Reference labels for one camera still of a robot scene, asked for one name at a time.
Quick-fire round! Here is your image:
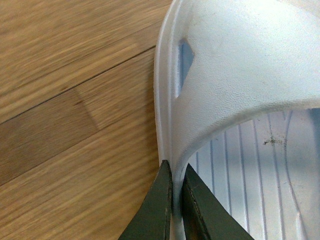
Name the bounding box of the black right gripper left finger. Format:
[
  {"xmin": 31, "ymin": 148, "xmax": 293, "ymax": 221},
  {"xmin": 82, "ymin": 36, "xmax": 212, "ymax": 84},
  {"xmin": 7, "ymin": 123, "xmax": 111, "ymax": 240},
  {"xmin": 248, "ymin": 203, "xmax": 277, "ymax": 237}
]
[{"xmin": 119, "ymin": 160, "xmax": 173, "ymax": 240}]

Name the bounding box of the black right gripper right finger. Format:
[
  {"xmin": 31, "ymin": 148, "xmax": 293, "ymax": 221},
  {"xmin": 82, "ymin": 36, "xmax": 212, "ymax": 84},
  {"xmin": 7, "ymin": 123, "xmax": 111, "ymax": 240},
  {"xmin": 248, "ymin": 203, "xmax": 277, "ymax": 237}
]
[{"xmin": 182, "ymin": 164, "xmax": 252, "ymax": 240}]

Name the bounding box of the light blue slide slipper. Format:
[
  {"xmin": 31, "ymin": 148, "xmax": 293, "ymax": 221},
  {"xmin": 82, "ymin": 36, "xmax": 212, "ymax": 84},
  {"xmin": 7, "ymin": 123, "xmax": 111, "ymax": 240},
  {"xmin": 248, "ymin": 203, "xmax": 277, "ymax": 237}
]
[{"xmin": 154, "ymin": 0, "xmax": 320, "ymax": 240}]

